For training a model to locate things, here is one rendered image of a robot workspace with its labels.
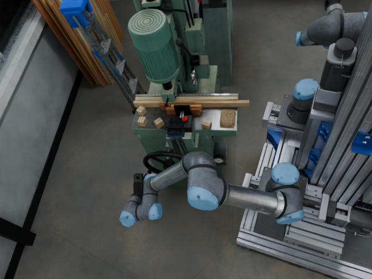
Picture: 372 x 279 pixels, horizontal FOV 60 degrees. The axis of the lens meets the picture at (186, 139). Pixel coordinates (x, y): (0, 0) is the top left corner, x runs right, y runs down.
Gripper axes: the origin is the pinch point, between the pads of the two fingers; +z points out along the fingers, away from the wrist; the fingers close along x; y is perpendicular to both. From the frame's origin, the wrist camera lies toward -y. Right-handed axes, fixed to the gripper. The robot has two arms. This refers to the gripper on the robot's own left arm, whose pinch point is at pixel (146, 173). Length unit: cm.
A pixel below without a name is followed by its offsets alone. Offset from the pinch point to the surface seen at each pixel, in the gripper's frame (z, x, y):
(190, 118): 10.8, 24.8, -28.9
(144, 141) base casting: 23.4, -7.2, -6.5
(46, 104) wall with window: 96, -121, 0
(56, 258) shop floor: 8, -87, 89
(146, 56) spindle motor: 0, 9, -65
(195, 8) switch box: 32, 28, -80
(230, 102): 28, 45, -31
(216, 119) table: 22.3, 37.5, -23.0
